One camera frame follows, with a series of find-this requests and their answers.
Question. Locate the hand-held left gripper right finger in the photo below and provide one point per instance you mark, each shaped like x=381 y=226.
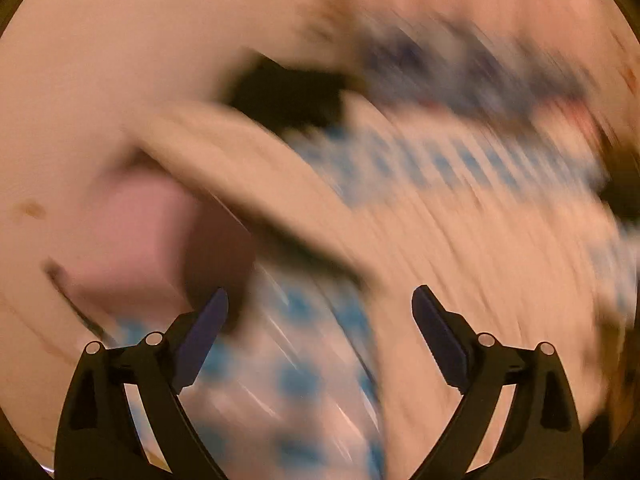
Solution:
x=440 y=340

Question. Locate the black cloth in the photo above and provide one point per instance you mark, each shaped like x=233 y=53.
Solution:
x=290 y=95

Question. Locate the whale print curtain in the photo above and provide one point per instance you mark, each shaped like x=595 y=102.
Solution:
x=450 y=60

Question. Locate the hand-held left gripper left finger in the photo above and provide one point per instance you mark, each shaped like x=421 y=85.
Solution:
x=202 y=340

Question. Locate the white padded jacket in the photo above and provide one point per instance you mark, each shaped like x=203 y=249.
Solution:
x=280 y=195

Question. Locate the blue-checked clear plastic bag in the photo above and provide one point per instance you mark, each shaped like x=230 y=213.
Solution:
x=300 y=385

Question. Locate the pink cloth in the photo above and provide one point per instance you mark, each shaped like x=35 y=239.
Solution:
x=135 y=230

